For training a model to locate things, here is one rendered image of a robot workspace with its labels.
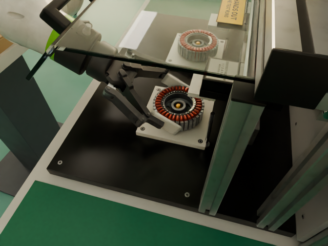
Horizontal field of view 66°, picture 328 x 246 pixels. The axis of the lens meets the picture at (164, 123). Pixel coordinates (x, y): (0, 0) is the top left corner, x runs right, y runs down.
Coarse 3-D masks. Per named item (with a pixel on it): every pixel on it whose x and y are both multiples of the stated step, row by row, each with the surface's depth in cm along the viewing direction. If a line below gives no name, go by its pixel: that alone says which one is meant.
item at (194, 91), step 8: (192, 80) 50; (200, 80) 50; (208, 80) 44; (216, 80) 44; (224, 80) 44; (232, 80) 44; (192, 88) 48; (200, 88) 46; (208, 88) 45; (216, 88) 45; (224, 88) 44; (192, 96) 48; (200, 96) 47; (208, 96) 46; (216, 96) 46; (224, 96) 45; (272, 104) 44; (280, 104) 43
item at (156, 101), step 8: (168, 88) 57; (176, 88) 57; (184, 88) 57; (160, 96) 55; (168, 96) 56; (176, 96) 57; (184, 96) 57; (160, 104) 54; (168, 104) 57; (184, 104) 55; (192, 104) 55; (200, 104) 54; (160, 112) 52; (168, 112) 53; (176, 112) 55; (184, 112) 55; (192, 112) 52; (200, 112) 53; (176, 120) 51; (184, 120) 51; (192, 120) 52; (200, 120) 54; (184, 128) 53
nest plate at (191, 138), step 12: (168, 108) 58; (204, 108) 58; (204, 120) 56; (144, 132) 54; (156, 132) 54; (168, 132) 54; (180, 132) 54; (192, 132) 54; (204, 132) 54; (180, 144) 53; (192, 144) 52; (204, 144) 52
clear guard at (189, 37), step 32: (96, 0) 31; (128, 0) 31; (160, 0) 31; (192, 0) 31; (256, 0) 31; (64, 32) 27; (96, 32) 27; (128, 32) 27; (160, 32) 27; (192, 32) 27; (224, 32) 27; (256, 32) 27; (160, 64) 24; (192, 64) 23; (224, 64) 23
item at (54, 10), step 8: (56, 0) 32; (64, 0) 33; (48, 8) 31; (56, 8) 32; (40, 16) 31; (48, 16) 31; (56, 16) 31; (64, 16) 32; (48, 24) 32; (56, 24) 31; (64, 24) 32
